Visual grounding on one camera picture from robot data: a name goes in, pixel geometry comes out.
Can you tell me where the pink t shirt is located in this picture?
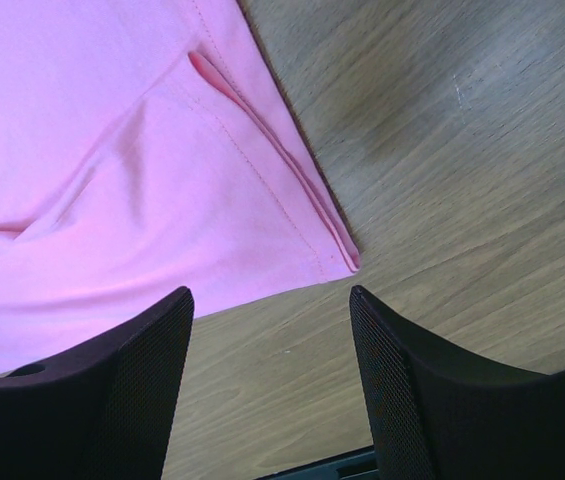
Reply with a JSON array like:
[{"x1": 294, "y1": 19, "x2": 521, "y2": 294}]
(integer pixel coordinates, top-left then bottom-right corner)
[{"x1": 0, "y1": 1, "x2": 360, "y2": 373}]

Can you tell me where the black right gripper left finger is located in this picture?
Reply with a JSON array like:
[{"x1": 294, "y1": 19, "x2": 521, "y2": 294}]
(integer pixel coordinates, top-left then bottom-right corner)
[{"x1": 0, "y1": 287, "x2": 194, "y2": 479}]

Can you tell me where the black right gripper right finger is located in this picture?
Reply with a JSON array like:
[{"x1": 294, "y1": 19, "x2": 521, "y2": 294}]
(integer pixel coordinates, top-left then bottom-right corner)
[{"x1": 349, "y1": 286, "x2": 565, "y2": 479}]

